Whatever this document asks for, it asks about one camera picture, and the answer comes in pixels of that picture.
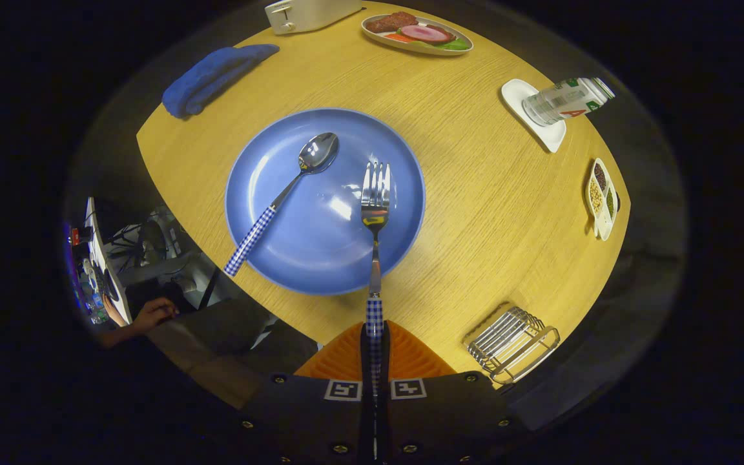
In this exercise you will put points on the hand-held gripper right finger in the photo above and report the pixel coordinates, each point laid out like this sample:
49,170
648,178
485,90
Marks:
443,420

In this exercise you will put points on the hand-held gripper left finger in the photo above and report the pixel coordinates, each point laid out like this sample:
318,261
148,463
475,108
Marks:
307,420

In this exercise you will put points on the person's grey trousers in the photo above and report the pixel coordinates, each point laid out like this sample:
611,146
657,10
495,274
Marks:
230,349

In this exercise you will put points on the blue plate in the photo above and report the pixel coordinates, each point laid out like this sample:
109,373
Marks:
327,245

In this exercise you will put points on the open laptop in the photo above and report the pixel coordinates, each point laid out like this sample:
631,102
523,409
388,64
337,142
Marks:
104,271

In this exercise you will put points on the white divided seed dish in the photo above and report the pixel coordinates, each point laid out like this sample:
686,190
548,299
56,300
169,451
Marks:
598,200

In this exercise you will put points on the white coaster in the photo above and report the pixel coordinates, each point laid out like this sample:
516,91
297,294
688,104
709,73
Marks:
549,137

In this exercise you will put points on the blue folded cloth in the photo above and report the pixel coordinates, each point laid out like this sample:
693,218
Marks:
210,77

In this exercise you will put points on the oval plate of food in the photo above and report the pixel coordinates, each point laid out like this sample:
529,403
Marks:
423,35

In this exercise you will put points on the white toaster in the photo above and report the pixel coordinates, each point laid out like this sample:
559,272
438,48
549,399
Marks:
307,16

